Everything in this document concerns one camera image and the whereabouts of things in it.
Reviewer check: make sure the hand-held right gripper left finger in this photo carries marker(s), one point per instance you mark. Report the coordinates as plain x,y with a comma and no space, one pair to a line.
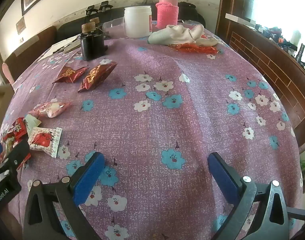
92,177

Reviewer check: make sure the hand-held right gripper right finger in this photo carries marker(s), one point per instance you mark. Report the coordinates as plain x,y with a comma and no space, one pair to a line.
222,177

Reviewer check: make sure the red gold snack packet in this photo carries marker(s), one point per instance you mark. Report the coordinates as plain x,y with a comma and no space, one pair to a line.
7,146

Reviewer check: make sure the red cartoon candy packet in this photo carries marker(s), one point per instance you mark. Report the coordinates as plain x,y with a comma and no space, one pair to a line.
17,128

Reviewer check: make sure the white red snack packet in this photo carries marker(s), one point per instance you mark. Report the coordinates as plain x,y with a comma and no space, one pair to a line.
42,141

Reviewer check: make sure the cream white snack packet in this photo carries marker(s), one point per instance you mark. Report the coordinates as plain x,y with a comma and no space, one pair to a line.
32,122

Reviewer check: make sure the pink snack packet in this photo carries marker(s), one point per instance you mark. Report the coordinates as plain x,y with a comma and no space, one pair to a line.
51,108

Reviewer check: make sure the pink chair back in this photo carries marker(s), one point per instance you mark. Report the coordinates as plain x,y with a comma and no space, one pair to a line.
7,75

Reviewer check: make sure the purple floral tablecloth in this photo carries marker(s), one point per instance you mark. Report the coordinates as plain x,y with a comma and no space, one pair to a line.
167,120

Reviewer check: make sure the dark red snack packet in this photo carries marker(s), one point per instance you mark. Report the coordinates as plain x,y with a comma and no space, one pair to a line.
68,75
96,76

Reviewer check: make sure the white paper sheet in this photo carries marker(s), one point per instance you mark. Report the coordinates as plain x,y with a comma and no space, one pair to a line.
48,52

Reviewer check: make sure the brown armchair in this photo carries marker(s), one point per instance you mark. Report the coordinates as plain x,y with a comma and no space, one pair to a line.
30,47

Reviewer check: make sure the black pen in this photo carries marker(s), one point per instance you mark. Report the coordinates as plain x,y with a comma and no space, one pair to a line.
59,49

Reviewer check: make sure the grey notebook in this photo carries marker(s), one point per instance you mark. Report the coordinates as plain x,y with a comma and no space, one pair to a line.
72,46

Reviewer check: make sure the wooden cabinet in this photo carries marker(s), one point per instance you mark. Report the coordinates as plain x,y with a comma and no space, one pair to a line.
267,62

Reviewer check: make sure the black bottle with cork cap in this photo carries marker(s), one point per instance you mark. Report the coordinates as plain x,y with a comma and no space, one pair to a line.
88,47
95,20

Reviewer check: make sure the dark sofa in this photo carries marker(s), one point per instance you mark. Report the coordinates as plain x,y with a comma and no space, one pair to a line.
67,28

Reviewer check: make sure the orange plastic wrapper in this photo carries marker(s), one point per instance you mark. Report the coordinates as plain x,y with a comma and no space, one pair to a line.
195,48

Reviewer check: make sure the clear plastic cup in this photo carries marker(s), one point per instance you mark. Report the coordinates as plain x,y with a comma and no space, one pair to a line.
113,25

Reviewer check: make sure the white box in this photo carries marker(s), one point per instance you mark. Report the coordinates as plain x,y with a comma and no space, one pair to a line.
238,20

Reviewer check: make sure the black clamp device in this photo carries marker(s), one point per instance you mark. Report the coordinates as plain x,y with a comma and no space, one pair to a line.
91,9
104,5

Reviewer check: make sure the white plastic jar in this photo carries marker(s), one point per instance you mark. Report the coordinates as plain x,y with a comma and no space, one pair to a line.
138,22

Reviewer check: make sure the pink bottle with knit sleeve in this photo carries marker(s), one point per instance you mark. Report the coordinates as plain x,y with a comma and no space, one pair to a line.
167,12

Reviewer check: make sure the bright window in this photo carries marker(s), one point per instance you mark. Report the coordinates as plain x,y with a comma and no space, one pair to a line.
280,0

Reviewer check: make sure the small wall plaque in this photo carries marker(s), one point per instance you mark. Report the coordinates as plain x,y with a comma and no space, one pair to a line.
20,25

